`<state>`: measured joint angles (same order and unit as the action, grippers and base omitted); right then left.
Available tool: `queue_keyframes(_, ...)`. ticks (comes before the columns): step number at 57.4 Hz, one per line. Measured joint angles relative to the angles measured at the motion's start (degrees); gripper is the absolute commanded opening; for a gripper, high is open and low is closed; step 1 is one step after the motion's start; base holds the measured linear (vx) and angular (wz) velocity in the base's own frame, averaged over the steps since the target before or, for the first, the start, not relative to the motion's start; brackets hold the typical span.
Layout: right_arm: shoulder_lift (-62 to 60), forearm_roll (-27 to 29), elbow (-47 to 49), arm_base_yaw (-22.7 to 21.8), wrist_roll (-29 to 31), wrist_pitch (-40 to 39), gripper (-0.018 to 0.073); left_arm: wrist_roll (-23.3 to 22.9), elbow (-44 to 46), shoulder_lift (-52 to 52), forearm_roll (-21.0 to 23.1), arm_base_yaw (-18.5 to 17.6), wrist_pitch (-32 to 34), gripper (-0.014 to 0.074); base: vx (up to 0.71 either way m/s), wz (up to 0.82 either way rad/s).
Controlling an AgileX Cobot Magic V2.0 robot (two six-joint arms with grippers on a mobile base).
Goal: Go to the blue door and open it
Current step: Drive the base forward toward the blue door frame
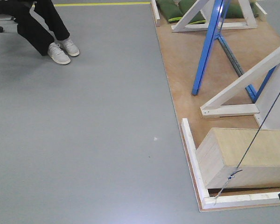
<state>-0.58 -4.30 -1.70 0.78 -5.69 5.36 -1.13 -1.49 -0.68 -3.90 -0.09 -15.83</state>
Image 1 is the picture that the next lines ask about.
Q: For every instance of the blue door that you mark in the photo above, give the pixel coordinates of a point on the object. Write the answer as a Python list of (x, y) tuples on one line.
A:
[(212, 31)]

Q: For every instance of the white wooden brace near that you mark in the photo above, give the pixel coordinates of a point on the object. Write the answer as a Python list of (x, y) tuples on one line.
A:
[(215, 107)]

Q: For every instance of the white wooden brace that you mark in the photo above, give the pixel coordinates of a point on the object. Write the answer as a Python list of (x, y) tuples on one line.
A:
[(215, 107), (248, 23)]

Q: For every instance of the plywood base platform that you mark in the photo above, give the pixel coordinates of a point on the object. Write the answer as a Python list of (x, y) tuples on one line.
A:
[(181, 53)]

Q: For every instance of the white right sneaker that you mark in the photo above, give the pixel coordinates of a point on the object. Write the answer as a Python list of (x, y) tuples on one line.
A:
[(69, 46)]

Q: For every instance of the white sneaker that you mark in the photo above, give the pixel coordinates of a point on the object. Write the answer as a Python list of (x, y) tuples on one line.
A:
[(57, 54), (69, 46)]

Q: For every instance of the light wooden box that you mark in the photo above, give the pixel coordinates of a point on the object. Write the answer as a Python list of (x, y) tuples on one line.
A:
[(256, 155)]

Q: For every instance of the white left sneaker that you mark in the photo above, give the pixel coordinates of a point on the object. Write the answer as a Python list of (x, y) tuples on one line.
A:
[(57, 54)]

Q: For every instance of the white wooden brace far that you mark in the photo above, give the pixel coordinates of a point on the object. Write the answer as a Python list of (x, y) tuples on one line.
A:
[(248, 23)]

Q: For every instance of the green sandbag left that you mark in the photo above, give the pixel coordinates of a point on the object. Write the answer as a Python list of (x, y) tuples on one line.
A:
[(170, 10)]

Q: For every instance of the green sandbag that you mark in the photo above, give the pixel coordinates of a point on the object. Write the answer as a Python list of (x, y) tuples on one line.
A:
[(192, 12), (170, 10)]

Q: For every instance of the yellow floor tape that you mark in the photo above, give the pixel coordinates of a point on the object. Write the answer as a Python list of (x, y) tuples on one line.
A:
[(101, 4)]

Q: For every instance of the green sandbag right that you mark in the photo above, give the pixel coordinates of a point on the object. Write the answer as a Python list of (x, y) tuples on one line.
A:
[(192, 12)]

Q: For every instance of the seated person black trousers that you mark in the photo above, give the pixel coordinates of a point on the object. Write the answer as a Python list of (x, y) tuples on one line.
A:
[(29, 28)]

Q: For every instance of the white edge rail far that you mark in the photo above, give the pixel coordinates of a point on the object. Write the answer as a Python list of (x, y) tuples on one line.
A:
[(156, 14)]

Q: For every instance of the white edge rail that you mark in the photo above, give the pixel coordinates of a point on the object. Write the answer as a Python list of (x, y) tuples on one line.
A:
[(156, 14), (204, 200)]

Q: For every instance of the white edge rail near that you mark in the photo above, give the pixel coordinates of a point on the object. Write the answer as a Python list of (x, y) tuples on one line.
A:
[(204, 200)]

